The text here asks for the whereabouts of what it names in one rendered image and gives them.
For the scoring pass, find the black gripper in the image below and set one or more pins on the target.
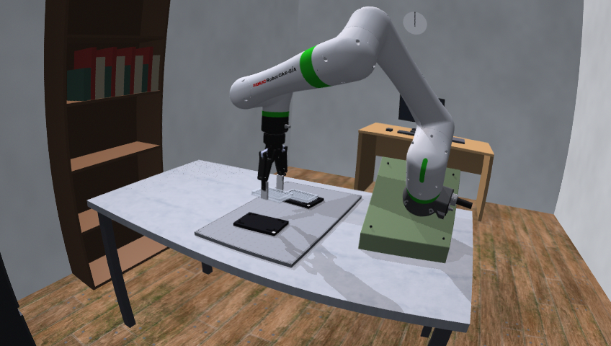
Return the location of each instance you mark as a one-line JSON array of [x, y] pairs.
[[274, 151]]

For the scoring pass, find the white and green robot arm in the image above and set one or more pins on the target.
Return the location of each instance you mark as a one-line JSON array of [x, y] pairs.
[[368, 38]]

